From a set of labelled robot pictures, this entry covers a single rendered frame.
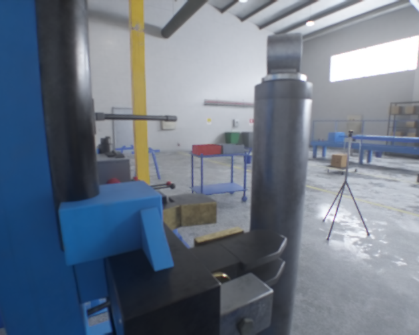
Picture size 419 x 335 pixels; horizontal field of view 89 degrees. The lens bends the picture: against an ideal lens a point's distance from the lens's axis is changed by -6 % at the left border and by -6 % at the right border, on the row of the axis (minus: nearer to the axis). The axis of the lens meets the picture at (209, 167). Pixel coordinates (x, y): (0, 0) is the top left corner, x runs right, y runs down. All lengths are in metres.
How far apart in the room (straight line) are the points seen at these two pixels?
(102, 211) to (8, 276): 0.30
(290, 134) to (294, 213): 0.29
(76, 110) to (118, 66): 11.34
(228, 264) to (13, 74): 0.60
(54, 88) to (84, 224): 0.23
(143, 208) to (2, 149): 0.31
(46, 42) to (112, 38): 11.61
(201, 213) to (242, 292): 0.53
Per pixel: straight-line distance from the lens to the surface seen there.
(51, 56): 0.48
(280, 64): 0.91
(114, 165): 0.95
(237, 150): 3.96
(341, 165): 7.29
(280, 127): 0.83
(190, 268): 0.42
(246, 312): 0.49
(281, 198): 0.87
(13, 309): 0.72
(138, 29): 3.46
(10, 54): 0.60
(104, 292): 0.71
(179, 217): 0.96
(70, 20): 0.49
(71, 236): 0.46
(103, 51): 11.86
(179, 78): 12.51
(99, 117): 0.75
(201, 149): 3.70
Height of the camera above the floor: 1.32
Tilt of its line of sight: 10 degrees down
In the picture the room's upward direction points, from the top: straight up
